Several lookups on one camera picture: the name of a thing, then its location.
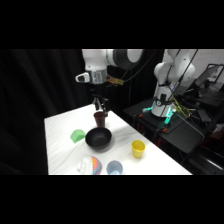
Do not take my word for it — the yellow green cable bundle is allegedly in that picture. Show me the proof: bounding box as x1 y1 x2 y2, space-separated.
171 99 193 120

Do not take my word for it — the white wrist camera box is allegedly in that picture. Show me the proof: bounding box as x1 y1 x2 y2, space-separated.
75 72 91 84

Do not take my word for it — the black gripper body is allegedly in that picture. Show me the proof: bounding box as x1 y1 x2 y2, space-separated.
89 82 110 105

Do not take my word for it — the small green light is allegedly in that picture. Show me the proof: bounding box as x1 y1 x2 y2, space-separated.
142 99 177 129

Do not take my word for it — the black robot stand platform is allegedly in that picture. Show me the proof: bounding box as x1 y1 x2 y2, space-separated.
122 97 207 155

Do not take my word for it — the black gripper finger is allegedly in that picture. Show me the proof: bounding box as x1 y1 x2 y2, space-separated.
93 97 102 113
101 97 110 117

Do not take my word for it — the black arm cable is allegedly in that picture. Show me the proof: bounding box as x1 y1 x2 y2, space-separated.
169 49 200 101

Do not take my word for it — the black curtain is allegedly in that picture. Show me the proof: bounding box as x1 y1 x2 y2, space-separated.
0 49 165 176

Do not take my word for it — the yellow plastic cup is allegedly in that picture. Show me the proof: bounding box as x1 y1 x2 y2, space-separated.
130 139 147 160

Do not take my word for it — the dark red cup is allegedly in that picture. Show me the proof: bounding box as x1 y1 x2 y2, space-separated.
93 111 107 129

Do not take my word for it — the green plastic cup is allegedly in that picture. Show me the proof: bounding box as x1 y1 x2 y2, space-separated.
69 128 87 145

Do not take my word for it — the multicolour striped bowl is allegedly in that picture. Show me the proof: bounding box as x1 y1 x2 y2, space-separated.
76 155 103 176

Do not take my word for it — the light blue cup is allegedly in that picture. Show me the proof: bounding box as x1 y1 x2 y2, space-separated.
105 160 124 176

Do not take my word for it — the open laptop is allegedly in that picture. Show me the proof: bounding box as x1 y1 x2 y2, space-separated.
194 63 224 90

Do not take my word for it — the black bowl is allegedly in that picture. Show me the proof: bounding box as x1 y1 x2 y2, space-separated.
84 126 113 151

